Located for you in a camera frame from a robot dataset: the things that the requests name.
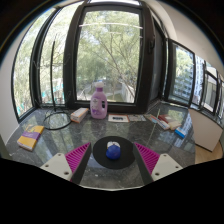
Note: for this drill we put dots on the purple detergent bottle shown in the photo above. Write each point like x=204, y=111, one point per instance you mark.
x=99, y=106

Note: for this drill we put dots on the red and white box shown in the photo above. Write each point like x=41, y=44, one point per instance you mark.
x=171, y=121

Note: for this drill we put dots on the yellow and purple book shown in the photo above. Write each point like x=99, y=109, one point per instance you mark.
x=30, y=137

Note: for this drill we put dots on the flat patterned box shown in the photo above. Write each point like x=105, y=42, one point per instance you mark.
x=156, y=121

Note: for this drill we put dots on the orange and white small box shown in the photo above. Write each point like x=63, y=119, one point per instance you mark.
x=79, y=115

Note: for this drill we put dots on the pale printed paper sheet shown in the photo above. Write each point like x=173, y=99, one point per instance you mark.
x=136, y=117

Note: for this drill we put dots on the small blue box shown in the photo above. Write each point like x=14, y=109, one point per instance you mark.
x=180, y=132

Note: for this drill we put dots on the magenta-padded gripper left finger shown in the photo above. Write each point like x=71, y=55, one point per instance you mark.
x=77, y=156

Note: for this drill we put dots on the blue and white computer mouse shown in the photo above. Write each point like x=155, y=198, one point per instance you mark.
x=113, y=152

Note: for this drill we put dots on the black round mouse pad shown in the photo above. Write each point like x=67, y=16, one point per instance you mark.
x=100, y=155

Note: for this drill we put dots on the white card with dark print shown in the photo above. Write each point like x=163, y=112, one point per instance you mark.
x=118, y=118

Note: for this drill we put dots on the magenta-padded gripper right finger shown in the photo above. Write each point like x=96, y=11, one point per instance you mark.
x=147, y=156

